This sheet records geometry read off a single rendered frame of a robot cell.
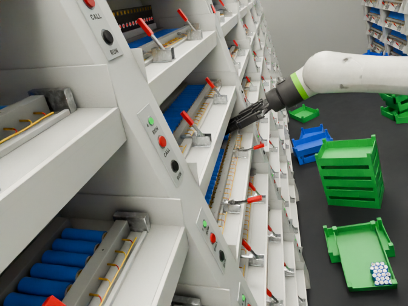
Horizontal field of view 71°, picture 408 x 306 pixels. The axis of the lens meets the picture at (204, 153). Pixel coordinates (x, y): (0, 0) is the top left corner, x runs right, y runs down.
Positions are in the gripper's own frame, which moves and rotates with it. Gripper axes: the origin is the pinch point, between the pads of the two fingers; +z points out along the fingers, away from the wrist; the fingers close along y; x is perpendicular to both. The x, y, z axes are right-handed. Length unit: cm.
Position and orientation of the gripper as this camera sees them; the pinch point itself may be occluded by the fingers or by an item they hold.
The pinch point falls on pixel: (229, 126)
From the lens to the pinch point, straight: 102.8
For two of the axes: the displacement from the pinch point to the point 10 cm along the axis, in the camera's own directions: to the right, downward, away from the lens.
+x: 5.8, 7.6, 3.0
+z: -7.9, 4.3, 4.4
